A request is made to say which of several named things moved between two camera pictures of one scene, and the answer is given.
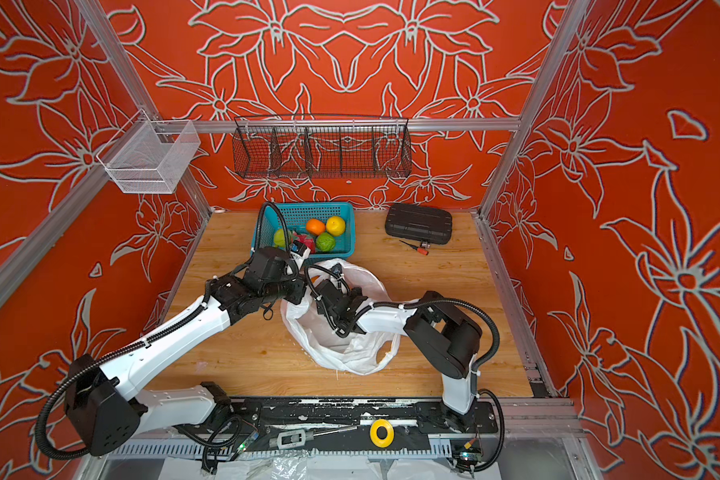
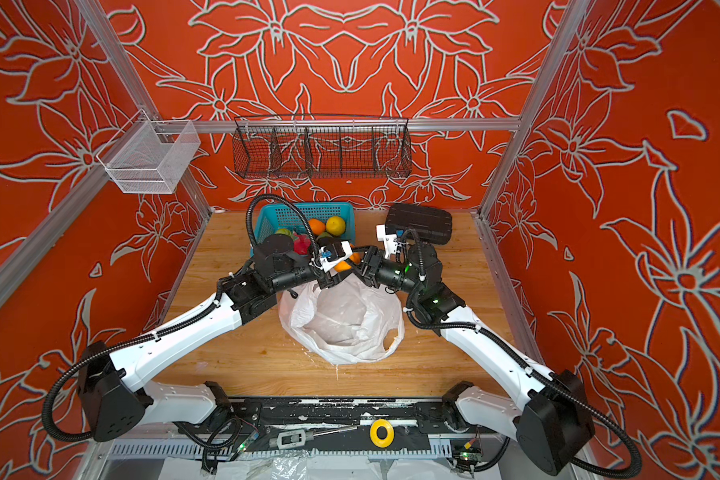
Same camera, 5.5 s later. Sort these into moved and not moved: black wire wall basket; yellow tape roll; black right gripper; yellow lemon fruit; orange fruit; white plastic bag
Moved: black right gripper; white plastic bag
Not moved: black wire wall basket; yellow tape roll; yellow lemon fruit; orange fruit
